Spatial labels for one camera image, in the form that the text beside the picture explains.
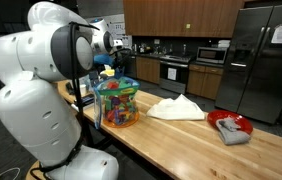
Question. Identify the black box on white book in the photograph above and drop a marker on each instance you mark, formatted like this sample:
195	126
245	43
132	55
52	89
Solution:
88	99

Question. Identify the white stack on microwave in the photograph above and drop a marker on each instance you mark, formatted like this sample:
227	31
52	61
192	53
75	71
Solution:
223	43

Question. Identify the narrow wooden lower cabinet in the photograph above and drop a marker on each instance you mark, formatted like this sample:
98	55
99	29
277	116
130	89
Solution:
147	70

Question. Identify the silver microwave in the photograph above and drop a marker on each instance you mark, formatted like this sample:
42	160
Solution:
211	55

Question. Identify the green cabinet sticker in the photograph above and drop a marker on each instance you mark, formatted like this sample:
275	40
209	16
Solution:
188	26

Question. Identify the white towel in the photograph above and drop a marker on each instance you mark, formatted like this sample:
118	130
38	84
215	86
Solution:
177	110

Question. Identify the red plate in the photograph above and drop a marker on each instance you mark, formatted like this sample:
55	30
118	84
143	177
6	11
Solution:
237	118

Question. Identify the clear bag of foam blocks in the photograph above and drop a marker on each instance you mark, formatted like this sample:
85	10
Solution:
119	106

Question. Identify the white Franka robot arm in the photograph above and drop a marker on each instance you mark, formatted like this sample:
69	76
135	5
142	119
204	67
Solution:
31	110

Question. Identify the yellow sponge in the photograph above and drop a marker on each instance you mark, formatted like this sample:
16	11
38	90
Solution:
107	72

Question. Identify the white paper cup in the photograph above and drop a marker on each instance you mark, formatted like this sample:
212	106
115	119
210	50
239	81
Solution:
83	90

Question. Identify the stainless steel oven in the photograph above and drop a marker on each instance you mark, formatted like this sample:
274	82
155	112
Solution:
174	73

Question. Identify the stainless steel refrigerator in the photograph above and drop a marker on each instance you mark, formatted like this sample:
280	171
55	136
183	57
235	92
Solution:
261	66

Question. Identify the round wooden stool seat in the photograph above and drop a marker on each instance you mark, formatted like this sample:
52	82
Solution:
31	173

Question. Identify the wooden upper cabinets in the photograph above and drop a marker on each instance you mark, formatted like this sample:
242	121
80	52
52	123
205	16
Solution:
181	16

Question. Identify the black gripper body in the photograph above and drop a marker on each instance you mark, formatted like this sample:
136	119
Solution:
122	58

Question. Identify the white wall posters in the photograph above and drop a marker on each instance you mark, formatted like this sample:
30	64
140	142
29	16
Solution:
119	28

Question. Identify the grey cloth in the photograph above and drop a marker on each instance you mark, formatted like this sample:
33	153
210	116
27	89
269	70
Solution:
232	133

